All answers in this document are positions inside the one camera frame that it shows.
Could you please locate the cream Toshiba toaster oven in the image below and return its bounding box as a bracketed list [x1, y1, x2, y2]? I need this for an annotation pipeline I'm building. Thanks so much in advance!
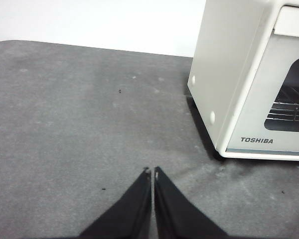
[187, 0, 299, 162]

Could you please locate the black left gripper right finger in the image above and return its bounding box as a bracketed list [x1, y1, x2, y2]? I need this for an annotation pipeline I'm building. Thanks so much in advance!
[153, 166, 228, 239]

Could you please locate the metal wire oven rack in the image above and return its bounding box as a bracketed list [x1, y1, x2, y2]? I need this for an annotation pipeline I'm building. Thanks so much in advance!
[266, 86, 299, 123]

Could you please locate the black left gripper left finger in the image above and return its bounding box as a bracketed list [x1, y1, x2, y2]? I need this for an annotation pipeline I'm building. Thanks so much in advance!
[78, 166, 152, 239]

